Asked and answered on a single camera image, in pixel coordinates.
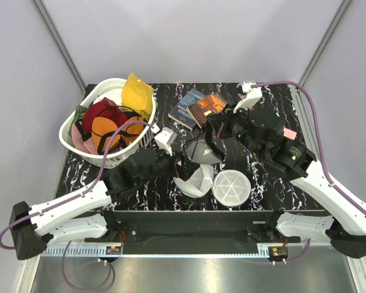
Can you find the white plastic laundry basket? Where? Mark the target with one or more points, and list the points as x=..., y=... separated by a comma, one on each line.
x=114, y=159

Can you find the white mesh laundry bag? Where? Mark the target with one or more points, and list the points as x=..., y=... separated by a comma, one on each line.
x=231, y=188

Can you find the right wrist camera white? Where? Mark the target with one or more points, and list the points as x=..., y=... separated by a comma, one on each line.
x=250, y=94

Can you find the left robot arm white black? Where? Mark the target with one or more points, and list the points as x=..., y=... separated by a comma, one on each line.
x=31, y=226

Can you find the orange black bra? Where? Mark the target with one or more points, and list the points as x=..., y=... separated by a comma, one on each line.
x=102, y=130

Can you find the pink garment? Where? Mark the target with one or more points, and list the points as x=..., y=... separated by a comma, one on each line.
x=85, y=146

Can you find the pink cube adapter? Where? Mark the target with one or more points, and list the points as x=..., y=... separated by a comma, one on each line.
x=290, y=134

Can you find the yellow bra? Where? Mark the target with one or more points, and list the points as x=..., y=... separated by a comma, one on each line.
x=137, y=95

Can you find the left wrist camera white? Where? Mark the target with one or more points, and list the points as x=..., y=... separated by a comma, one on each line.
x=165, y=140

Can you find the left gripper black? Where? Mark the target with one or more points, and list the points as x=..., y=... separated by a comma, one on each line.
x=184, y=171

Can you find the orange dark paperback book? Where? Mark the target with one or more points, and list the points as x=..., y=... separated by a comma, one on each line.
x=211, y=104

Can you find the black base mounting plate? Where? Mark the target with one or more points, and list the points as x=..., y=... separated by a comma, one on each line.
x=191, y=232

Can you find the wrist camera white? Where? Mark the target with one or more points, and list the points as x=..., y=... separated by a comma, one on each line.
x=165, y=140
x=250, y=94

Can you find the dark red bra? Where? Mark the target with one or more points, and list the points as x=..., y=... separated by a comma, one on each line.
x=106, y=109

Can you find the blue paperback book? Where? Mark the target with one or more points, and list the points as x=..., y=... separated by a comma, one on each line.
x=179, y=113

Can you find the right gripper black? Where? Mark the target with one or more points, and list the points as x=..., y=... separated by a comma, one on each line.
x=221, y=121

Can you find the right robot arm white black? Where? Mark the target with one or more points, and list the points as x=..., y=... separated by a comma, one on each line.
x=344, y=228

